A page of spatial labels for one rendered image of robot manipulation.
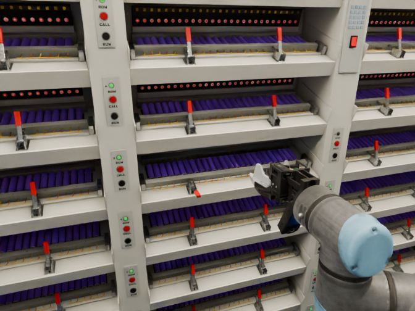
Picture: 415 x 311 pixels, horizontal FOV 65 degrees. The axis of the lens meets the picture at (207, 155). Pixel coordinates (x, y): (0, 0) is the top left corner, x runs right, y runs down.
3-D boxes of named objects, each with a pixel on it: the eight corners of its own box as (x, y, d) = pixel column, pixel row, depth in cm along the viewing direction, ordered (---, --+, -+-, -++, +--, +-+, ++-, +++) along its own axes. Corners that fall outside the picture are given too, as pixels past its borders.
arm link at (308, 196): (341, 231, 64) (299, 240, 61) (326, 218, 68) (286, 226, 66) (347, 190, 61) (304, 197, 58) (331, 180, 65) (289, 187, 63)
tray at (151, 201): (315, 186, 113) (324, 166, 107) (141, 214, 96) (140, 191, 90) (288, 151, 128) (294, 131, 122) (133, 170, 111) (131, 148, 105)
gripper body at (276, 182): (296, 158, 76) (329, 178, 65) (293, 191, 79) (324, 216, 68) (267, 162, 73) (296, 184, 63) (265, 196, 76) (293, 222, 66)
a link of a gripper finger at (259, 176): (251, 156, 82) (277, 167, 75) (251, 178, 84) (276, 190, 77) (242, 158, 81) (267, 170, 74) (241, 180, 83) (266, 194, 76)
